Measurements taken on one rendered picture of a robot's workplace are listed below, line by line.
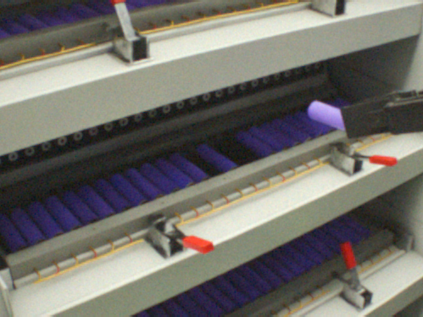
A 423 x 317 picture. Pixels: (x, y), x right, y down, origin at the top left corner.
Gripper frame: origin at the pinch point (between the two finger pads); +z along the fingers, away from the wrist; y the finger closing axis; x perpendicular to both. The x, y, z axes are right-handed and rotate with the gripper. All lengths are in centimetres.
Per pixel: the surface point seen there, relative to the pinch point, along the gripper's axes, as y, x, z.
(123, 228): 18.5, 4.1, 20.3
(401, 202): -27.3, 17.6, 24.8
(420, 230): -27.0, 22.0, 22.1
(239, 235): 8.0, 8.7, 16.3
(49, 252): 26.7, 3.5, 20.1
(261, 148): -3.7, 2.0, 23.8
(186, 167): 6.5, 1.1, 25.2
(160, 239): 16.3, 6.0, 17.3
